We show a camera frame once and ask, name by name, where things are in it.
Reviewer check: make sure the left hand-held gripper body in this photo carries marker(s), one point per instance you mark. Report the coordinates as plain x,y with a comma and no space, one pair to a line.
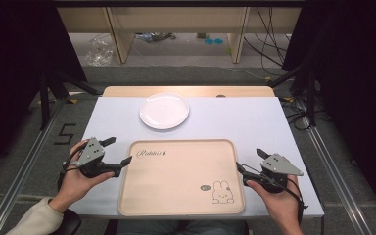
90,153

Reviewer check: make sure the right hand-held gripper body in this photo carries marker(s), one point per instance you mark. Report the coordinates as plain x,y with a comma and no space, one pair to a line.
279,166

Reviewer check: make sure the person's left hand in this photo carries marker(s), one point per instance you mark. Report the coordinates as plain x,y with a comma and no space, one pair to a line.
76,182

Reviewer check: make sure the person's right hand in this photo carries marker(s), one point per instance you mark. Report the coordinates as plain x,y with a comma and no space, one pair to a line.
279,202

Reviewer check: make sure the beige tray with rabbit print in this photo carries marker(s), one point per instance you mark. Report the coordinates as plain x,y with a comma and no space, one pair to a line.
176,182

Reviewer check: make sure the white round plate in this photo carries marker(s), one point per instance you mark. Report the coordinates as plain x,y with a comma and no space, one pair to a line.
164,111

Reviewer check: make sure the black metal stand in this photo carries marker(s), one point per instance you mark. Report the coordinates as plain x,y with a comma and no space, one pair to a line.
308,94
47,98

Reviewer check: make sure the black chair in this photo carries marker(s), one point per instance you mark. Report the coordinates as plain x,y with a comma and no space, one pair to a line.
67,223

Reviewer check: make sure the clear plastic bag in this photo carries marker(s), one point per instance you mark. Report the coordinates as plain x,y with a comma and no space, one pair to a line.
98,50

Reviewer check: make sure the wooden table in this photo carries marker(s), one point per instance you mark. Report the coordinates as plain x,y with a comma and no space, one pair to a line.
189,91

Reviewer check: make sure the dark curtain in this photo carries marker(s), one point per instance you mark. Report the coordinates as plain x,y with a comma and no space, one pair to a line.
19,65
352,81

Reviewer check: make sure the blue round lids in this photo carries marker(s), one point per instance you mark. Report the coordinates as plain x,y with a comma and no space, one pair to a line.
213,41

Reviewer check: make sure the light wooden shelf unit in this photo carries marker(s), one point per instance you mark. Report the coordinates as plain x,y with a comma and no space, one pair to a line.
176,19

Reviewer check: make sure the metal floor rail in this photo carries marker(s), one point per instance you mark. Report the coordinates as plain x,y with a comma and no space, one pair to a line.
336,176
19,182

